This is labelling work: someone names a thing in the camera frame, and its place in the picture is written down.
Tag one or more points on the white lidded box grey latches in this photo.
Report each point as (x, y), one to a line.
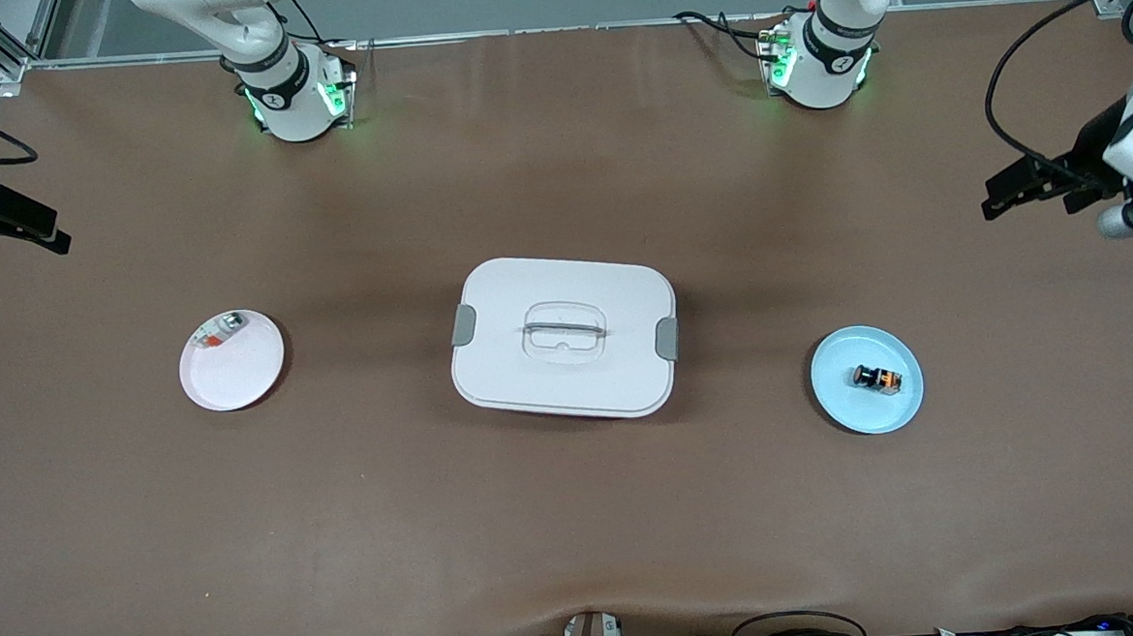
(563, 342)

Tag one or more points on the brown table mat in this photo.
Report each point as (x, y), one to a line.
(577, 521)

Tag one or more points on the light blue round plate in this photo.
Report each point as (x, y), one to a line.
(857, 405)

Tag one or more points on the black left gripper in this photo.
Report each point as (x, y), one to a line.
(1089, 151)

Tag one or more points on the black orange push-button switch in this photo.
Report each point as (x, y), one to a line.
(877, 377)

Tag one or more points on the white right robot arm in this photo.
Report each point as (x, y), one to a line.
(291, 98)

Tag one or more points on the white green push-button switch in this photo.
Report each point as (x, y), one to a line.
(223, 328)

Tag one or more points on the pale pink round plate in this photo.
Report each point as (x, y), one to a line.
(235, 372)

